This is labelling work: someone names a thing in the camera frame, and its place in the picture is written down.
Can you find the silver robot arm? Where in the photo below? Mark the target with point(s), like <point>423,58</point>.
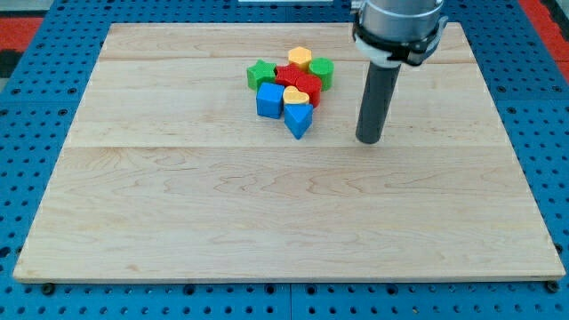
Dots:
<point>395,32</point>

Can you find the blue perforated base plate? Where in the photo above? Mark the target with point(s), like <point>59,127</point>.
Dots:
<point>522,65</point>

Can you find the wooden board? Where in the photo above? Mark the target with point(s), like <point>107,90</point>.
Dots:
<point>169,176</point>

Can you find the red round block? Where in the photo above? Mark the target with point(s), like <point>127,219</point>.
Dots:
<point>312,86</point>

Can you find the yellow hexagon block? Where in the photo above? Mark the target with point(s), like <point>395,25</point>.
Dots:
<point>300,57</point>

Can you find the green cylinder block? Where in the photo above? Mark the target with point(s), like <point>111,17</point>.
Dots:
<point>323,68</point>

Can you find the red star block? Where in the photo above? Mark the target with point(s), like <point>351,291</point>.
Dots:
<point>287,75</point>

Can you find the green star block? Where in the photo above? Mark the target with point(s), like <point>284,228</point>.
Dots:
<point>259,73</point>

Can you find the yellow heart block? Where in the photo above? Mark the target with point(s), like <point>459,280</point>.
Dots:
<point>292,95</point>

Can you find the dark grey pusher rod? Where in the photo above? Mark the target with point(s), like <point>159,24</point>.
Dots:
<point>379,87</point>

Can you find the blue cube block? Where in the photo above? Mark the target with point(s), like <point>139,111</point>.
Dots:
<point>269,100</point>

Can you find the blue triangle block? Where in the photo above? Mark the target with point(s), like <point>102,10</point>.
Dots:
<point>298,118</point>

